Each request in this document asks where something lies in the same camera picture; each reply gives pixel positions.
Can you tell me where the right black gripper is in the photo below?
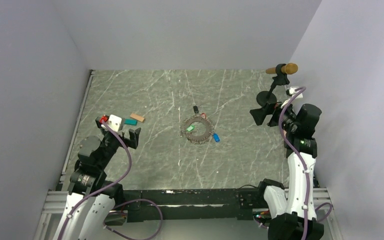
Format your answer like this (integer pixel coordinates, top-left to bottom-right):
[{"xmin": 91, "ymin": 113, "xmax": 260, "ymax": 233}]
[{"xmin": 250, "ymin": 99, "xmax": 299, "ymax": 133}]

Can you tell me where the blue tagged key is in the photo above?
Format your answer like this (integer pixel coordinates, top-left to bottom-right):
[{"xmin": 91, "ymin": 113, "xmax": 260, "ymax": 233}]
[{"xmin": 212, "ymin": 133, "xmax": 220, "ymax": 143}]

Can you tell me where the green tagged key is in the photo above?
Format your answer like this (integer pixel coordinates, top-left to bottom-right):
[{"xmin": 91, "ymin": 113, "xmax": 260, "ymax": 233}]
[{"xmin": 186, "ymin": 125, "xmax": 195, "ymax": 132}]

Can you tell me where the round metal keyring disc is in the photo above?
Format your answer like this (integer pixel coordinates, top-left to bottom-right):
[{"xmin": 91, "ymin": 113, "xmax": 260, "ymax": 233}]
[{"xmin": 180, "ymin": 114, "xmax": 215, "ymax": 145}]

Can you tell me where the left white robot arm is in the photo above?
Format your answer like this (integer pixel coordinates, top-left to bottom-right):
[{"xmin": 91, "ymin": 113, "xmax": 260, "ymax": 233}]
[{"xmin": 53, "ymin": 114, "xmax": 141, "ymax": 240}]

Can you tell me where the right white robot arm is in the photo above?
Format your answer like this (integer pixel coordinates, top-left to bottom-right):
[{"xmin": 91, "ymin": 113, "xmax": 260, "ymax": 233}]
[{"xmin": 249, "ymin": 103, "xmax": 325, "ymax": 240}]

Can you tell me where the teal key tag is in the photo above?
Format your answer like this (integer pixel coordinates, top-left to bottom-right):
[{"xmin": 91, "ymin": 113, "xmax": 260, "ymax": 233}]
[{"xmin": 124, "ymin": 118, "xmax": 138, "ymax": 126}]

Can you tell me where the black microphone stand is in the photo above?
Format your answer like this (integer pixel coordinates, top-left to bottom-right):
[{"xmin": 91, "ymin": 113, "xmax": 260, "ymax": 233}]
[{"xmin": 256, "ymin": 72, "xmax": 290, "ymax": 107}]

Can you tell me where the orange key tag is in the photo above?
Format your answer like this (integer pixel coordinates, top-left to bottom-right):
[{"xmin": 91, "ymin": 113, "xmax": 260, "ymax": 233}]
[{"xmin": 130, "ymin": 113, "xmax": 145, "ymax": 123}]

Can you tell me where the gold microphone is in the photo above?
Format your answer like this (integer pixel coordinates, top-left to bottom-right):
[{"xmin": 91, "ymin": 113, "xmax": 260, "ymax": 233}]
[{"xmin": 265, "ymin": 63, "xmax": 299, "ymax": 75}]

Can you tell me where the black tagged key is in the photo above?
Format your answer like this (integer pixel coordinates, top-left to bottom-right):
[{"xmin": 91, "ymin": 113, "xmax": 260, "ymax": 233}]
[{"xmin": 193, "ymin": 105, "xmax": 199, "ymax": 114}]

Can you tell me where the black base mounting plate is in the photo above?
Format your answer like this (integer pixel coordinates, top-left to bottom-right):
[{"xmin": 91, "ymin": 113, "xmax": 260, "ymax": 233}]
[{"xmin": 115, "ymin": 186, "xmax": 269, "ymax": 223}]

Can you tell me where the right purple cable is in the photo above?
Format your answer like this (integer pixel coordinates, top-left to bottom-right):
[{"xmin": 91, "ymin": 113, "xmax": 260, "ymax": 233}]
[{"xmin": 253, "ymin": 86, "xmax": 334, "ymax": 240}]

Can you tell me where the purple cable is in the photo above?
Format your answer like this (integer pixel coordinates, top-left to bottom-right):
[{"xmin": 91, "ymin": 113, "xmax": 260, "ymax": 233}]
[
  {"xmin": 56, "ymin": 120, "xmax": 133, "ymax": 240},
  {"xmin": 253, "ymin": 86, "xmax": 334, "ymax": 240}
]

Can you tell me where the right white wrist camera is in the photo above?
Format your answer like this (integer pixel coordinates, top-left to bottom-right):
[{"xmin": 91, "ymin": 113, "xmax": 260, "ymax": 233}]
[{"xmin": 280, "ymin": 86, "xmax": 305, "ymax": 108}]

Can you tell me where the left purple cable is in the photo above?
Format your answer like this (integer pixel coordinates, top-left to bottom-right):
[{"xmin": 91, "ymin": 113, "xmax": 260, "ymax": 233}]
[{"xmin": 56, "ymin": 120, "xmax": 133, "ymax": 240}]

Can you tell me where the aluminium frame rail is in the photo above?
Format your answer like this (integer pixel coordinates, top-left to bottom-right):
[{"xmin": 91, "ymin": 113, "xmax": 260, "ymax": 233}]
[{"xmin": 270, "ymin": 188, "xmax": 332, "ymax": 213}]

